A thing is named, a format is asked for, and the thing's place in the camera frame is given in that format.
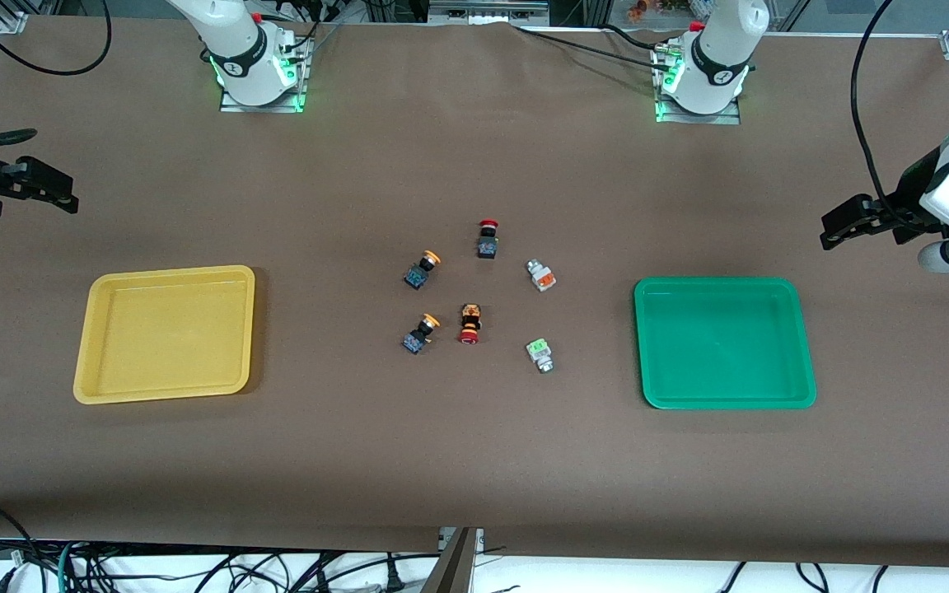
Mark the yellow push button blue base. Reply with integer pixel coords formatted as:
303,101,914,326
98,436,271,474
402,313,441,355
404,250,442,291

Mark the green plastic tray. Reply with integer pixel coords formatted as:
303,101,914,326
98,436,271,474
633,277,818,410

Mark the yellow plastic tray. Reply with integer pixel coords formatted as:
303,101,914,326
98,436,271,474
72,264,256,405

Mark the red emergency button yellow base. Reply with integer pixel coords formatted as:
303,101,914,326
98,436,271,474
456,303,484,345

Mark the aluminium profile bar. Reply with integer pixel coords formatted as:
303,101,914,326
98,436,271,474
429,0,549,26

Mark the brown table cover mat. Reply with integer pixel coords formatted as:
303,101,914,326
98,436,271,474
0,16,949,569

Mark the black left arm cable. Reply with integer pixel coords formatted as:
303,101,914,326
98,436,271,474
850,0,897,217

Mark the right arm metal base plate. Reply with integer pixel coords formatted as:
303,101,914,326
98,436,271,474
219,33,312,114

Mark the black right base cable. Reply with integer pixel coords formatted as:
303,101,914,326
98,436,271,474
273,0,339,52

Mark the black base cable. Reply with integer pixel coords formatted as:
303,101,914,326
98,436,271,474
273,0,339,52
514,23,666,68

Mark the black left base cable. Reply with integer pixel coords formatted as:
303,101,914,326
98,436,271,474
514,23,666,68

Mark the teal floor cable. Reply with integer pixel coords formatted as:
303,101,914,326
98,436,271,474
54,539,84,593

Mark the black floor cable tangle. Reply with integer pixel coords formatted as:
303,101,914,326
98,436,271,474
71,548,442,593

